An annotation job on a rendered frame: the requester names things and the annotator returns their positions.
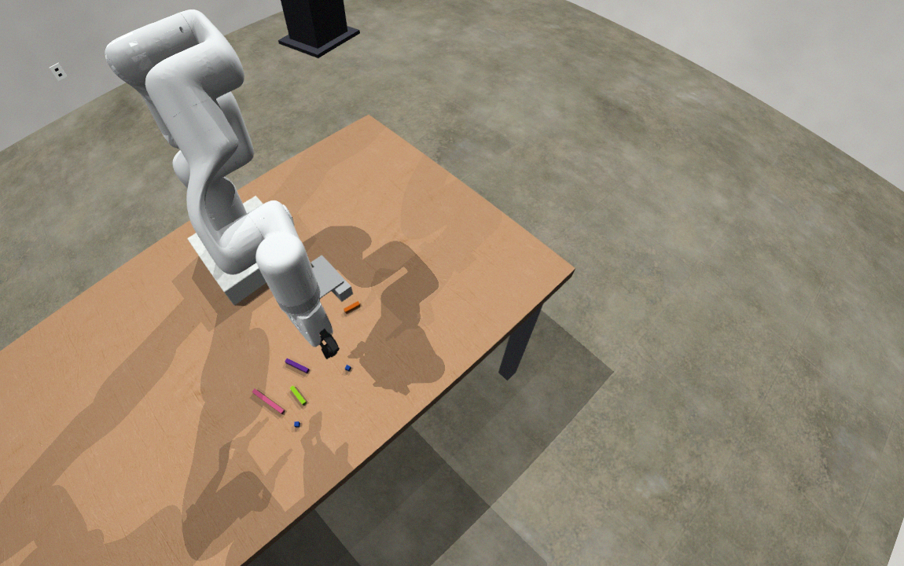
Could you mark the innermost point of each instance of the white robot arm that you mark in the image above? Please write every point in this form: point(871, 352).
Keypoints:
point(189, 94)

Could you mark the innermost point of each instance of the lime green rod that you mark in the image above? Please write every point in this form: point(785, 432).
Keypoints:
point(298, 395)

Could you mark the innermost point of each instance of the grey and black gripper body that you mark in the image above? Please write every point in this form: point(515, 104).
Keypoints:
point(311, 323)

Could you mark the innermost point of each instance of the pink rod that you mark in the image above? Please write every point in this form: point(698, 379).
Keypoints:
point(269, 402)

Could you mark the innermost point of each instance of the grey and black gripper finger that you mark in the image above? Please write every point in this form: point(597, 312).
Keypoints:
point(331, 345)

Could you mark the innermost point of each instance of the purple rod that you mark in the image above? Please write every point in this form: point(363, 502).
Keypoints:
point(297, 365)

